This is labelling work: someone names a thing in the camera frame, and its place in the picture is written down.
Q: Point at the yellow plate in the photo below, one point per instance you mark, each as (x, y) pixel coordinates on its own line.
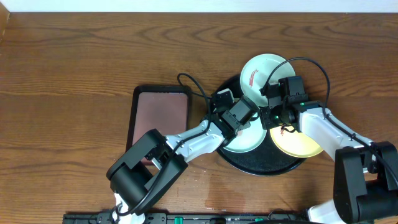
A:
(294, 143)

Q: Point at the black round serving tray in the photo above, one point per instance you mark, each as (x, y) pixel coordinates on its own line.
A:
(265, 160)

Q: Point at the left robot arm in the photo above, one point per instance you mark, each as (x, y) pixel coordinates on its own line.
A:
(143, 174)

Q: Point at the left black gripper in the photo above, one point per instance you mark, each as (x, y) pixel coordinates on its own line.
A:
(252, 115)

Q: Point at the light blue plate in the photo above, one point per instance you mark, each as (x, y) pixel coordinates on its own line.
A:
(247, 139)
(254, 76)

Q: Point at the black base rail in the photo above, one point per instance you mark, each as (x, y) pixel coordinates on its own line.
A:
(163, 218)

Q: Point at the black rectangular water tray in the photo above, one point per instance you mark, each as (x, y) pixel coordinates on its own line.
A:
(162, 107)

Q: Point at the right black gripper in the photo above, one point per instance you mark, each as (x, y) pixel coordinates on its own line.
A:
(267, 123)

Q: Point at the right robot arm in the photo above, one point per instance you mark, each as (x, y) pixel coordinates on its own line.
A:
(365, 178)

